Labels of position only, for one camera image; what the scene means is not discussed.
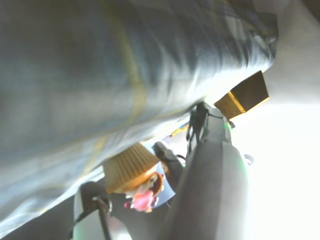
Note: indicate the blueberry cupcake toy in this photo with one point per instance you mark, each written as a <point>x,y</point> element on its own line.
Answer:
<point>127,167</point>

